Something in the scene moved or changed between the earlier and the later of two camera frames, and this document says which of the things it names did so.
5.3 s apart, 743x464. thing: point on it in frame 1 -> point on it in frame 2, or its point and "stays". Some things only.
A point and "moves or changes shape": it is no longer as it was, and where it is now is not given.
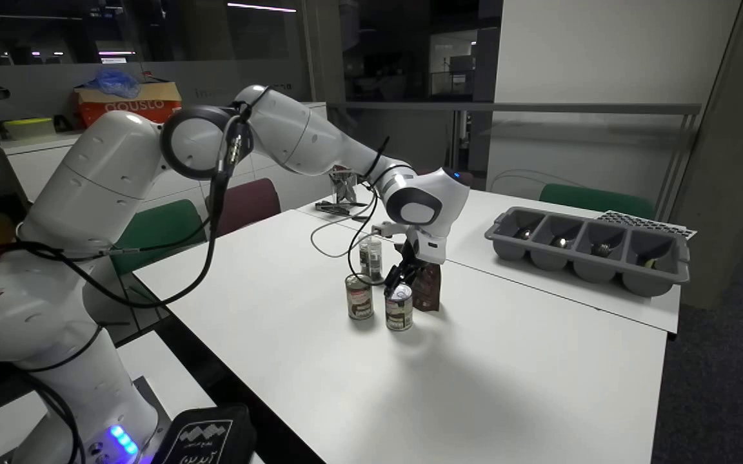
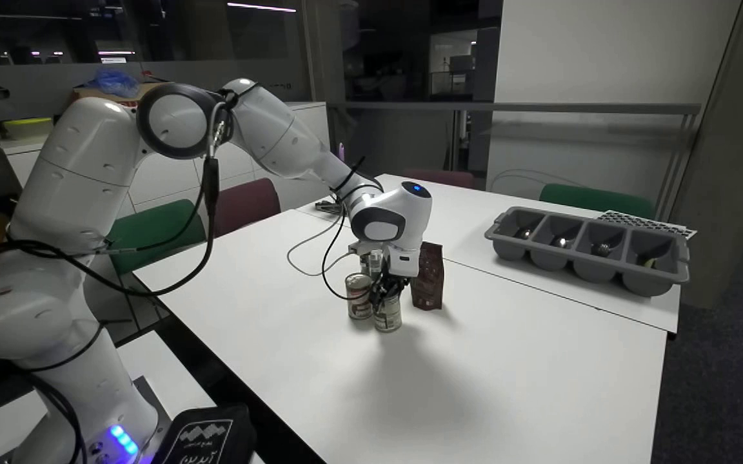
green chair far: [598, 196] stays
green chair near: [157, 234] stays
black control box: [208, 436] stays
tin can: [360, 303] stays
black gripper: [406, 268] -> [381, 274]
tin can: [400, 313] moves or changes shape
